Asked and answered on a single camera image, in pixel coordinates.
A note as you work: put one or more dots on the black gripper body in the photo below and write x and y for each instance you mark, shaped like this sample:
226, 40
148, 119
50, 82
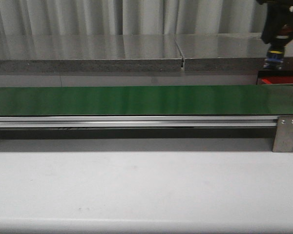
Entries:
282, 2

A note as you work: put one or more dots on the red plastic tray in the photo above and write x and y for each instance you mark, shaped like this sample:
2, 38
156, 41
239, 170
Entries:
276, 80

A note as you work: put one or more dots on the right grey stone slab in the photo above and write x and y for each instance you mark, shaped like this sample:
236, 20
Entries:
222, 52

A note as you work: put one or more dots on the grey stone slab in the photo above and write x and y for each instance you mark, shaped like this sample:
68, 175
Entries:
222, 52
89, 54

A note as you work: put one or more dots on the green conveyor belt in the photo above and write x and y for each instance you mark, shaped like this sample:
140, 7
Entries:
147, 100

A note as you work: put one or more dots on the white pleated curtain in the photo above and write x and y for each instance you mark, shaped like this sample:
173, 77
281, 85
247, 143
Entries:
129, 17

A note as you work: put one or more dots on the left grey stone slab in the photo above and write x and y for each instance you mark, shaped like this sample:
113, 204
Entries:
89, 54

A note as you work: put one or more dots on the steel conveyor support bracket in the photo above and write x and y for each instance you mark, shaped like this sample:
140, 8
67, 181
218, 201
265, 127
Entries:
283, 141

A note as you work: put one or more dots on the aluminium conveyor side rail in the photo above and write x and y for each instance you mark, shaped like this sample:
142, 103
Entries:
137, 121

